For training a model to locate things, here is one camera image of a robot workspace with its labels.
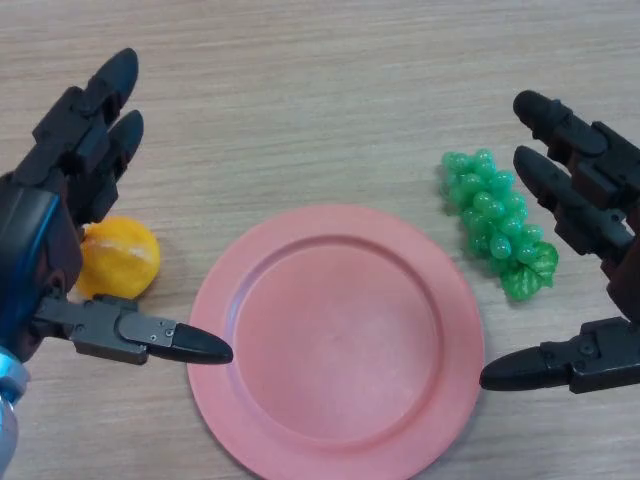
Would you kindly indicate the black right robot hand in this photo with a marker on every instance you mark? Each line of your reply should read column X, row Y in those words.
column 600, row 170

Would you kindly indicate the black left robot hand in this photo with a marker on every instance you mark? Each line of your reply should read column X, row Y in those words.
column 35, row 240

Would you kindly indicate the green grapes bunch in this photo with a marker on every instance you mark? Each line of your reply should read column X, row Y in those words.
column 490, row 215

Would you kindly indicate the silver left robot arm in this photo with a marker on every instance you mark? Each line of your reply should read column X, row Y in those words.
column 7, row 425

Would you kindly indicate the pink round plate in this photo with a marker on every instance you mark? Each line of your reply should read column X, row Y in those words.
column 335, row 345

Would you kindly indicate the orange yellow pear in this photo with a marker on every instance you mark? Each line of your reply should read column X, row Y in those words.
column 122, row 260

